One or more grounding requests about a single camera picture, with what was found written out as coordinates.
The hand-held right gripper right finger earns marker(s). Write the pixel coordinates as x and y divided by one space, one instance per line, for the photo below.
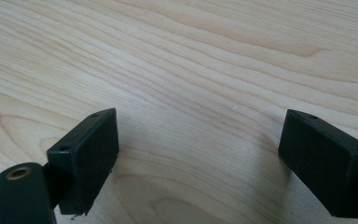
326 161

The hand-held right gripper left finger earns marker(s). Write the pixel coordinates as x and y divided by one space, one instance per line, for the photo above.
87 155

